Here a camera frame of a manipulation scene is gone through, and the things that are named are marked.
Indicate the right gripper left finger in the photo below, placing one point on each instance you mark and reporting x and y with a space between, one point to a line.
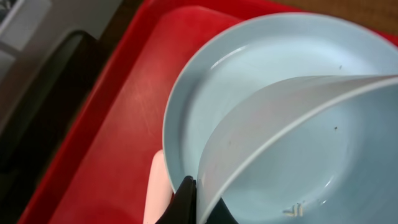
182 209

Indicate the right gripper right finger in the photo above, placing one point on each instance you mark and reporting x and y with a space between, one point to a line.
221 215

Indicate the white plastic fork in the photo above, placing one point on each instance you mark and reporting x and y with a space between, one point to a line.
159 190

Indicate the rice food waste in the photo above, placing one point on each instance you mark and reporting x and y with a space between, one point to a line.
297 210

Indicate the light blue bowl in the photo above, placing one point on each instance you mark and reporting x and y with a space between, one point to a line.
328 141

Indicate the black waste tray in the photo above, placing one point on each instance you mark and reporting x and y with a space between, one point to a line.
43 117

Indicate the red serving tray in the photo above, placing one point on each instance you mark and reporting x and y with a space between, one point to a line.
101 171

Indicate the light blue plate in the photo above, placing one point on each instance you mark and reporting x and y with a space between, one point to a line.
251 55

